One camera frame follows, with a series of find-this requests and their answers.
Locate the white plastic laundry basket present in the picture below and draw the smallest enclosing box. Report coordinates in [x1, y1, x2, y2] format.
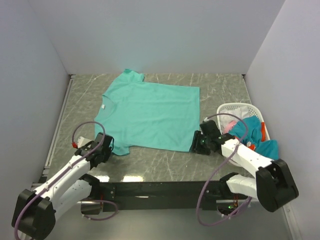
[216, 102, 265, 133]

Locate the white garment in basket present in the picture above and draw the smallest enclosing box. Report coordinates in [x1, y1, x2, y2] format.
[219, 106, 250, 131]

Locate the blue t-shirt in basket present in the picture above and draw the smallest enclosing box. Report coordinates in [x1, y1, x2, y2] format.
[228, 115, 279, 160]

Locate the orange t-shirt in basket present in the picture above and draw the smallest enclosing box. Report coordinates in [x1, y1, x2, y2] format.
[246, 122, 266, 151]

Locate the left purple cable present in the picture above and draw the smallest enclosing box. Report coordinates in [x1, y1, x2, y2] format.
[13, 121, 120, 240]

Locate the turquoise t-shirt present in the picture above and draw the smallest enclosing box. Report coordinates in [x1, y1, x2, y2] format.
[94, 69, 200, 156]

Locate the pink garment in basket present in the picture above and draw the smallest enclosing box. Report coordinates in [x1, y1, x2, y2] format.
[223, 120, 237, 134]

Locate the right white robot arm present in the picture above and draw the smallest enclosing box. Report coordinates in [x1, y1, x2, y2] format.
[189, 120, 299, 212]

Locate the black base bar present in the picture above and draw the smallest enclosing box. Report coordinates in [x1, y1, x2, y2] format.
[80, 181, 248, 216]

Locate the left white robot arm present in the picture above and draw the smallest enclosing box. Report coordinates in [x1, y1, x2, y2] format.
[11, 132, 114, 240]

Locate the aluminium frame rail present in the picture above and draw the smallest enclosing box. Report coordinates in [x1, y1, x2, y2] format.
[40, 74, 75, 178]

